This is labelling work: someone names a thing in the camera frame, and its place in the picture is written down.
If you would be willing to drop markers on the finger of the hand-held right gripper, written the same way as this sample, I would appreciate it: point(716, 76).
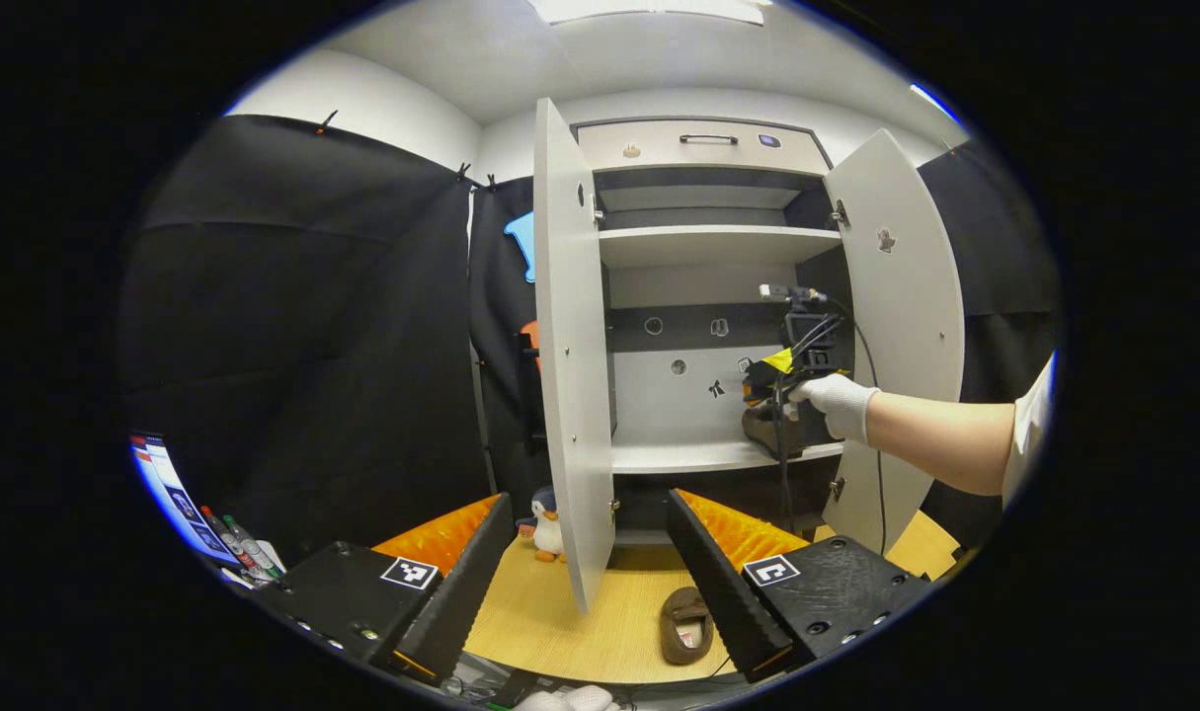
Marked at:
point(762, 380)

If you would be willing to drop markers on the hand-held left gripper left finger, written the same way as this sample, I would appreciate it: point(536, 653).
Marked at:
point(461, 592)

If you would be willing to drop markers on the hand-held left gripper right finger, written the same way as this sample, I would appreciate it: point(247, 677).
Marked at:
point(723, 592)

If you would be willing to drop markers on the brown fluffy shoe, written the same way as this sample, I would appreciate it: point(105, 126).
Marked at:
point(760, 430)
point(680, 637)

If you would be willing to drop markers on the white shoe cabinet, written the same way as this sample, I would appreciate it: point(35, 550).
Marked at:
point(679, 415)

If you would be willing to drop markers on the white shoe cabinet door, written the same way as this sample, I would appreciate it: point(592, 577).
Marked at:
point(570, 375)
point(906, 316)

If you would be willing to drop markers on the white cabinet drawer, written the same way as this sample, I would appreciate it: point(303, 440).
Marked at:
point(659, 148)

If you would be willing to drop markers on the penguin plush toy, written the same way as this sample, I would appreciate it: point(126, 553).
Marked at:
point(545, 528)

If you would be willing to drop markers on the white shirt sleeve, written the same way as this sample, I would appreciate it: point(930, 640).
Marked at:
point(1032, 425)

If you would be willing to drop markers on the black backdrop cloth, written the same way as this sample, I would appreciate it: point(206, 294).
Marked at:
point(303, 346)

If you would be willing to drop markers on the computer monitor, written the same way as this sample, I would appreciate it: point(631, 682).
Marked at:
point(170, 484)

